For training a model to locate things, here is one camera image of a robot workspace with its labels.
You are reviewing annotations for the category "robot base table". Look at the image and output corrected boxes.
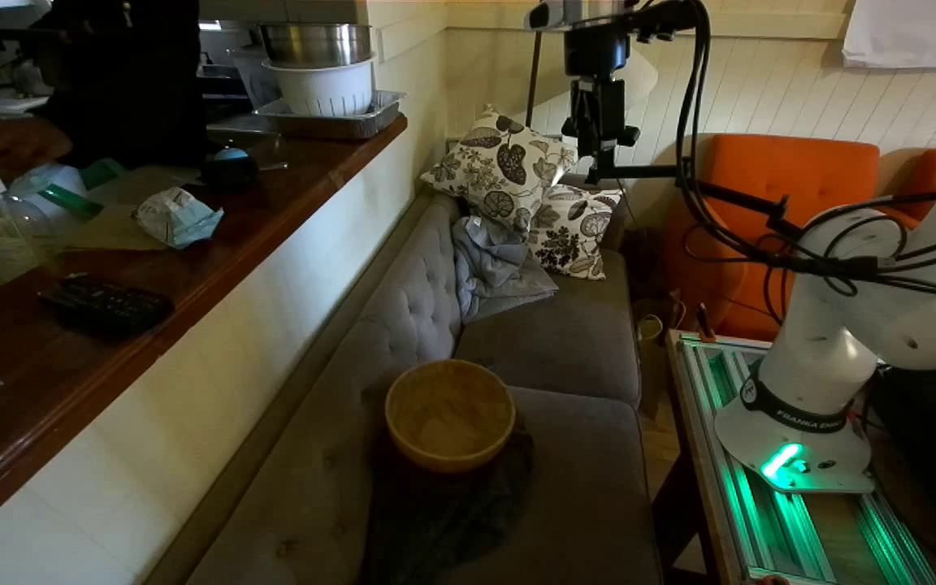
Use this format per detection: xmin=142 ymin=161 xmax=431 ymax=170
xmin=667 ymin=327 xmax=936 ymax=585

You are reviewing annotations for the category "wooden bowl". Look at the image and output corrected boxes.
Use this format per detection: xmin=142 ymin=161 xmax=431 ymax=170
xmin=384 ymin=358 xmax=519 ymax=478

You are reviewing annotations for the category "grey crumpled blanket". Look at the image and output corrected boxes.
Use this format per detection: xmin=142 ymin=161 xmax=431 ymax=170
xmin=448 ymin=210 xmax=561 ymax=326

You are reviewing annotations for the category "grey tufted sofa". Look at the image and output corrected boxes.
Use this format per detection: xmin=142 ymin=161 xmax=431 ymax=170
xmin=147 ymin=190 xmax=667 ymax=585

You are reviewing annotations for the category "small floral pillow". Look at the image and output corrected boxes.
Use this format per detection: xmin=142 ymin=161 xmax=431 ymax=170
xmin=527 ymin=180 xmax=627 ymax=284

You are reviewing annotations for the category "large floral pillow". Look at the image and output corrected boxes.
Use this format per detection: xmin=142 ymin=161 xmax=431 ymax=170
xmin=418 ymin=107 xmax=576 ymax=234

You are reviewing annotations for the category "metal baking tray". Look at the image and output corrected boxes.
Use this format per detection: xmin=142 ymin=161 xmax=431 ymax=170
xmin=249 ymin=91 xmax=402 ymax=143

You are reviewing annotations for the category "floor lamp with metal pole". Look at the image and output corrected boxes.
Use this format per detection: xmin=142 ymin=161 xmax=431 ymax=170
xmin=524 ymin=19 xmax=548 ymax=126

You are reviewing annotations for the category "dark grey cloth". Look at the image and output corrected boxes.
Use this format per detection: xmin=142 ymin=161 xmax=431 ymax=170
xmin=357 ymin=416 xmax=540 ymax=585

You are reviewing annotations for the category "white ceramic pot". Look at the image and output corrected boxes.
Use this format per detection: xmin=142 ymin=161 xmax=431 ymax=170
xmin=261 ymin=54 xmax=381 ymax=122

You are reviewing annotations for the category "black round gadget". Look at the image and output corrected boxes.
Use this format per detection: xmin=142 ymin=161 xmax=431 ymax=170
xmin=201 ymin=143 xmax=267 ymax=197

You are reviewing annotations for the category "stainless steel pot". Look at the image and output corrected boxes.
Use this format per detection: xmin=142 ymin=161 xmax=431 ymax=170
xmin=261 ymin=22 xmax=376 ymax=68

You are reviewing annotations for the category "orange armchair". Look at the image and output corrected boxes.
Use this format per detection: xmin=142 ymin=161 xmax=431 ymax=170
xmin=657 ymin=130 xmax=936 ymax=346

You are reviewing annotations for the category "black remote control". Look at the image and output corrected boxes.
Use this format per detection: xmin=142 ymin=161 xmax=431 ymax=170
xmin=36 ymin=271 xmax=175 ymax=338

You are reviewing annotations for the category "wooden counter top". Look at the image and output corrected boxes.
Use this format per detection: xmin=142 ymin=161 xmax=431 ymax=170
xmin=0 ymin=110 xmax=413 ymax=557

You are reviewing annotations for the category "white hanging sheet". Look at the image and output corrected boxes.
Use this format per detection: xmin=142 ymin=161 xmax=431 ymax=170
xmin=840 ymin=0 xmax=936 ymax=76

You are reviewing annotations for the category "black camera on stand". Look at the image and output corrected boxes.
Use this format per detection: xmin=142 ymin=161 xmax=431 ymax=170
xmin=527 ymin=0 xmax=807 ymax=247

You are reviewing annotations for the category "black cable bundle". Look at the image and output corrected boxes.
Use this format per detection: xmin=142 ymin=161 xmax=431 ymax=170
xmin=672 ymin=0 xmax=936 ymax=306

